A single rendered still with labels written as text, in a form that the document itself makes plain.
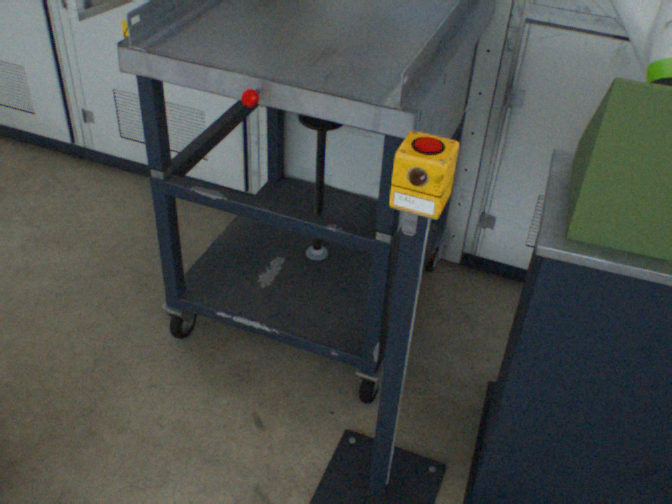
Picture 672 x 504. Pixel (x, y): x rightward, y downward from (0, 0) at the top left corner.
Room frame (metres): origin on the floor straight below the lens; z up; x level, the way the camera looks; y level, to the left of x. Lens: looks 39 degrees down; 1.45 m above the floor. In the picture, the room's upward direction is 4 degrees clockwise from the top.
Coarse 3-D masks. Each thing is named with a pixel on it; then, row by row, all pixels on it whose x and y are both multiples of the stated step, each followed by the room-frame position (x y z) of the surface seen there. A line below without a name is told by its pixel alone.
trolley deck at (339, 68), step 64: (256, 0) 1.65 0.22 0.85; (320, 0) 1.67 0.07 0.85; (384, 0) 1.70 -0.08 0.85; (448, 0) 1.73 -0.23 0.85; (128, 64) 1.35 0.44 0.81; (192, 64) 1.30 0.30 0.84; (256, 64) 1.31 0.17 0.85; (320, 64) 1.33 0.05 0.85; (384, 64) 1.35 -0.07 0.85; (448, 64) 1.36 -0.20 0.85; (384, 128) 1.17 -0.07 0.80
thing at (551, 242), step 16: (560, 160) 1.19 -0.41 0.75; (560, 176) 1.13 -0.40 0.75; (560, 192) 1.08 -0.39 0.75; (544, 208) 1.03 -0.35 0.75; (560, 208) 1.03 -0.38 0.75; (544, 224) 0.98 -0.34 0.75; (560, 224) 0.98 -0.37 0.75; (544, 240) 0.94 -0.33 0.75; (560, 240) 0.94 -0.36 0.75; (544, 256) 0.92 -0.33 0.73; (560, 256) 0.91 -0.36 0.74; (576, 256) 0.90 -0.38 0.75; (592, 256) 0.90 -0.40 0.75; (608, 256) 0.90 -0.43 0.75; (624, 256) 0.91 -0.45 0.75; (640, 256) 0.91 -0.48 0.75; (624, 272) 0.88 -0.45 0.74; (640, 272) 0.88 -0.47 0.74; (656, 272) 0.87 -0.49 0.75
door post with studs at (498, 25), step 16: (496, 16) 1.79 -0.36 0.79; (496, 32) 1.79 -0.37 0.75; (496, 48) 1.79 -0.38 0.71; (496, 64) 1.78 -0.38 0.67; (480, 96) 1.79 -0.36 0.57; (480, 112) 1.79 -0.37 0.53; (480, 128) 1.79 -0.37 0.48; (480, 144) 1.78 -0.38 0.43; (464, 176) 1.79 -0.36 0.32; (464, 192) 1.79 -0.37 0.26; (464, 208) 1.79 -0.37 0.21; (464, 224) 1.78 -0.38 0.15; (448, 256) 1.79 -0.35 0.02
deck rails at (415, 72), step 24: (168, 0) 1.48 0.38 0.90; (192, 0) 1.57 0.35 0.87; (216, 0) 1.62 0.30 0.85; (144, 24) 1.40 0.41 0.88; (168, 24) 1.47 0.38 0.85; (456, 24) 1.54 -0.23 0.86; (144, 48) 1.34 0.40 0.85; (432, 48) 1.35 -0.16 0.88; (408, 72) 1.20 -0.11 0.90; (408, 96) 1.21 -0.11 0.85
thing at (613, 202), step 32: (608, 96) 0.95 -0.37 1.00; (640, 96) 0.93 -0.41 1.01; (608, 128) 0.94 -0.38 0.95; (640, 128) 0.93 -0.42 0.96; (576, 160) 1.13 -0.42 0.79; (608, 160) 0.94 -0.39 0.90; (640, 160) 0.93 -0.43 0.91; (576, 192) 0.98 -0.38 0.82; (608, 192) 0.93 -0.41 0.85; (640, 192) 0.92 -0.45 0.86; (576, 224) 0.94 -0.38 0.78; (608, 224) 0.93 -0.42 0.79; (640, 224) 0.92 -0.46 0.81
